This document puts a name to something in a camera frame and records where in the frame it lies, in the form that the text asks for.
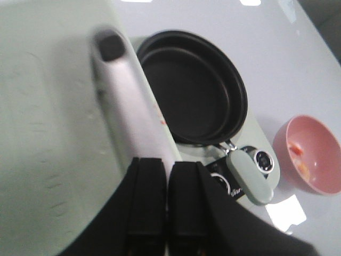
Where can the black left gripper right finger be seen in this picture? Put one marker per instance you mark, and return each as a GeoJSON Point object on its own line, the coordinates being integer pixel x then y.
{"type": "Point", "coordinates": [205, 220]}

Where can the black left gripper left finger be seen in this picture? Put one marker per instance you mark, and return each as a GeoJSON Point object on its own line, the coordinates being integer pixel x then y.
{"type": "Point", "coordinates": [132, 221]}

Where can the pink shrimp pieces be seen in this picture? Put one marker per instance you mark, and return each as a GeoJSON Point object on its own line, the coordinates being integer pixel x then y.
{"type": "Point", "coordinates": [297, 155]}

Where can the pink plastic bowl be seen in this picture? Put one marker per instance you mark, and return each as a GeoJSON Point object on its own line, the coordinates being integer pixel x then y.
{"type": "Point", "coordinates": [321, 154]}

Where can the mint green sandwich maker lid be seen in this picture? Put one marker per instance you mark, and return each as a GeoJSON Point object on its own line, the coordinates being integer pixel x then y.
{"type": "Point", "coordinates": [76, 109]}

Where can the left silver control knob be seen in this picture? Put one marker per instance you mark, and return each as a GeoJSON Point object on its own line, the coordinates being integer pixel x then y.
{"type": "Point", "coordinates": [218, 172]}

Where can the silver control knob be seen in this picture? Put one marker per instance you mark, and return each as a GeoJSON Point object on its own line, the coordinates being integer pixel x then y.
{"type": "Point", "coordinates": [218, 172]}
{"type": "Point", "coordinates": [264, 162]}

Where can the right silver control knob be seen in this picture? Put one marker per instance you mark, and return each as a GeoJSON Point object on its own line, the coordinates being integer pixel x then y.
{"type": "Point", "coordinates": [264, 162]}

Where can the black round frying pan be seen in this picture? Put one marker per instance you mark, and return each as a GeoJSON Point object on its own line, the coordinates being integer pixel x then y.
{"type": "Point", "coordinates": [191, 90]}

